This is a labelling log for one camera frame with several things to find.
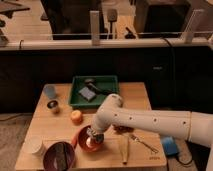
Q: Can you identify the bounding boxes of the black brush in tray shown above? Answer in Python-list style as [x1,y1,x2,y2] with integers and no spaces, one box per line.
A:
[84,78,112,95]

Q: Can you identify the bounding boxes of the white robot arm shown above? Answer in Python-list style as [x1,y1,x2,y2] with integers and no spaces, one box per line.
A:
[88,94,213,147]

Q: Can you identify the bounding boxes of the black cable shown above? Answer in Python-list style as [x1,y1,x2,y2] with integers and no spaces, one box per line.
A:
[161,37,195,166]

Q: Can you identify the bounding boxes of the white railing bar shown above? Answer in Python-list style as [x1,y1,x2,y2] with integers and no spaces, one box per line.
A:
[0,37,213,51]

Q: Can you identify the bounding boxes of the wooden spatula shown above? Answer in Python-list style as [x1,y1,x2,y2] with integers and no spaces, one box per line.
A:
[118,135,129,164]

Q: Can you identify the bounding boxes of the white cup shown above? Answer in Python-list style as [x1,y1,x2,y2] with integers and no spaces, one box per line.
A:
[24,137,45,156]

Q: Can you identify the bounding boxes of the red bowl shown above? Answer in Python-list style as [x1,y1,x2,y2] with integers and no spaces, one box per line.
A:
[78,125,103,152]

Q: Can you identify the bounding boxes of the purple bowl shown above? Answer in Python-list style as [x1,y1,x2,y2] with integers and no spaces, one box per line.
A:
[43,141,75,171]

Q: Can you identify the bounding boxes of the dark spatula in purple bowl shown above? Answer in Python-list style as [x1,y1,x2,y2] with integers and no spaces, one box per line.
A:
[55,143,67,171]

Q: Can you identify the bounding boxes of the green plastic tray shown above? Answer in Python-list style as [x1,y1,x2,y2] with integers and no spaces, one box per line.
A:
[69,75,119,109]

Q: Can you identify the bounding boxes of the blue box on floor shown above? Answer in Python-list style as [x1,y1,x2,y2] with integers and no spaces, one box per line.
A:
[161,136,179,156]

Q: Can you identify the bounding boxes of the metal fork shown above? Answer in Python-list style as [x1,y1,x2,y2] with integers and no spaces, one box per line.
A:
[129,134,159,154]

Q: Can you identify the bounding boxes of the orange apple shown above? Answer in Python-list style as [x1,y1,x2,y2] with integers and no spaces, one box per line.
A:
[71,110,83,125]

